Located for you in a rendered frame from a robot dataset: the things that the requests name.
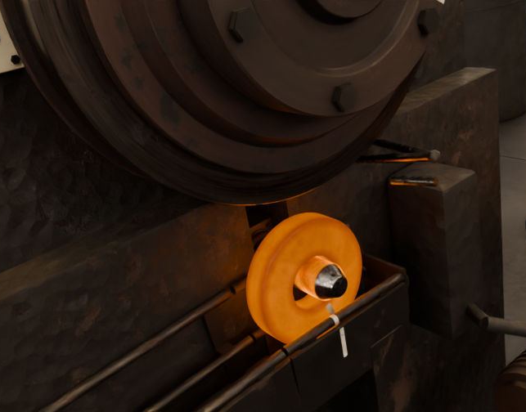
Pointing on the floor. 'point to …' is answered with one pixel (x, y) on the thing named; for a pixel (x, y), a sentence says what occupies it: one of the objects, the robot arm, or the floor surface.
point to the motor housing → (518, 383)
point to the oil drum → (501, 49)
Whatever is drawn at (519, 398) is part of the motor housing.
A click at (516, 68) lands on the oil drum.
